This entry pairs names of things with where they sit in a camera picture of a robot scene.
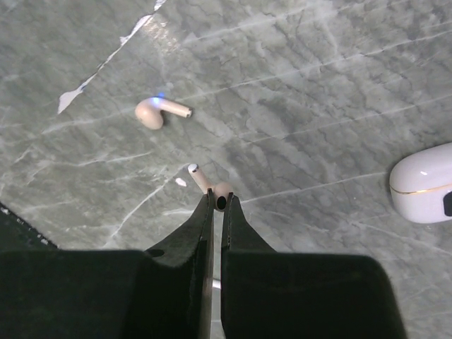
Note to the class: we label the pink earbud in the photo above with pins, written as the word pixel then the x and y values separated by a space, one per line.
pixel 220 191
pixel 149 111

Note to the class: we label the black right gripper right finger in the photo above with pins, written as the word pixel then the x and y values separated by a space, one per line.
pixel 271 294

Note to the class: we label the white earbuds charging case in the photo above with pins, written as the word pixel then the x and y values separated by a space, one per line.
pixel 420 185

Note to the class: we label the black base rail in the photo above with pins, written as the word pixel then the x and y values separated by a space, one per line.
pixel 17 234

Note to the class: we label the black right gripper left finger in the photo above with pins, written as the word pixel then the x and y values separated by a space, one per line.
pixel 161 292

